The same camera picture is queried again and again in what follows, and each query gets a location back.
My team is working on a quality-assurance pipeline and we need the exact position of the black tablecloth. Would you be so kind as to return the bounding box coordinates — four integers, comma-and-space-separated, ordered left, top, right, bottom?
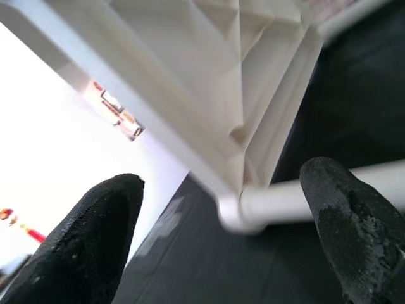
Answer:
110, 0, 405, 304

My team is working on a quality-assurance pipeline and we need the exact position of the colourful printed package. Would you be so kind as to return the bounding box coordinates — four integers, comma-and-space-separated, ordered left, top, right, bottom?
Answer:
92, 80, 147, 143

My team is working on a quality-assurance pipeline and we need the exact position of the grey tape piece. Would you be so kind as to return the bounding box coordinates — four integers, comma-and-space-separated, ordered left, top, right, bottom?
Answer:
138, 195, 185, 255

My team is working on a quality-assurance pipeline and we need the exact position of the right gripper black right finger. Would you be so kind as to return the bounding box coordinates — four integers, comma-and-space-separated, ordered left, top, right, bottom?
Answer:
299, 157, 405, 304

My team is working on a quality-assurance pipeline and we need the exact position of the white plastic table top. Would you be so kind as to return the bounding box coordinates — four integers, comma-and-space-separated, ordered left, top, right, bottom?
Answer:
0, 0, 327, 229

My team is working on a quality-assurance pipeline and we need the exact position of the red hanging ornament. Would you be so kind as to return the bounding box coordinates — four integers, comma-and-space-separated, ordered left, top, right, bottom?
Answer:
0, 207, 47, 245

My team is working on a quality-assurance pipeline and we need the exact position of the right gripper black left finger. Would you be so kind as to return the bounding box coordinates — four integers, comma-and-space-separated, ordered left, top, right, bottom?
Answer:
0, 173, 146, 304

